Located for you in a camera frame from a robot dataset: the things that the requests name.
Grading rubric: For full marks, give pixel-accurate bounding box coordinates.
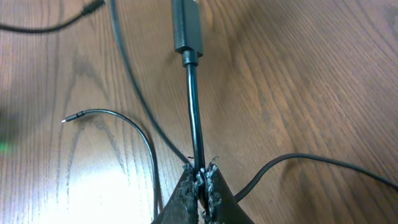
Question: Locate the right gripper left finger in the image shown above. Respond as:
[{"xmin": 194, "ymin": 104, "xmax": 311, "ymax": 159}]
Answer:
[{"xmin": 152, "ymin": 164, "xmax": 198, "ymax": 224}]

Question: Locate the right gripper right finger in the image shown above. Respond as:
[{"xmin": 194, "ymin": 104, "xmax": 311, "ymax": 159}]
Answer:
[{"xmin": 198, "ymin": 156, "xmax": 253, "ymax": 224}]

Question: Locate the black USB cable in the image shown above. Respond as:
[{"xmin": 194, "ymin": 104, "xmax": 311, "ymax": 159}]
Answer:
[
  {"xmin": 172, "ymin": 0, "xmax": 398, "ymax": 203},
  {"xmin": 0, "ymin": 0, "xmax": 192, "ymax": 220}
]

